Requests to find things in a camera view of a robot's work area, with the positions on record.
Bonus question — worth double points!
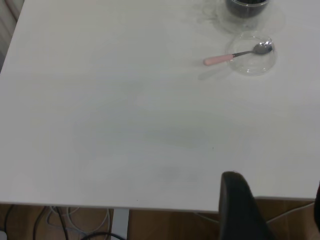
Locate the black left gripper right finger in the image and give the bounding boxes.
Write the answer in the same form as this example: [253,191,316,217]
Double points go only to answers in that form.
[313,179,320,227]

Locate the dark coffee beans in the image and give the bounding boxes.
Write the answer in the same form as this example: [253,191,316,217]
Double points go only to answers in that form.
[226,0,270,19]

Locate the pink-handled metal spoon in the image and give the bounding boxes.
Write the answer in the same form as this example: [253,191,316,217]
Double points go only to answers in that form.
[203,42,274,67]

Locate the clear glass saucer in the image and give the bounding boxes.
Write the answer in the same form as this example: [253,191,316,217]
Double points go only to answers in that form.
[225,31,278,77]

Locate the white table leg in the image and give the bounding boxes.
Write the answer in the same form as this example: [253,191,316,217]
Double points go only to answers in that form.
[113,207,130,240]

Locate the black cable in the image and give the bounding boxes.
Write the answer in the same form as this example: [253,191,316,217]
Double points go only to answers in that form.
[32,207,126,240]

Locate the clear double-wall glass cup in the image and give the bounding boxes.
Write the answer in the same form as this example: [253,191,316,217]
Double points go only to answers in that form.
[199,0,286,35]

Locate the white looped cable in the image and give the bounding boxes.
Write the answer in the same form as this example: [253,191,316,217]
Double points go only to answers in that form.
[46,206,111,234]

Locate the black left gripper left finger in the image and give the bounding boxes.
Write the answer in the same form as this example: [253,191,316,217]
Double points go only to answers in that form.
[218,171,278,240]

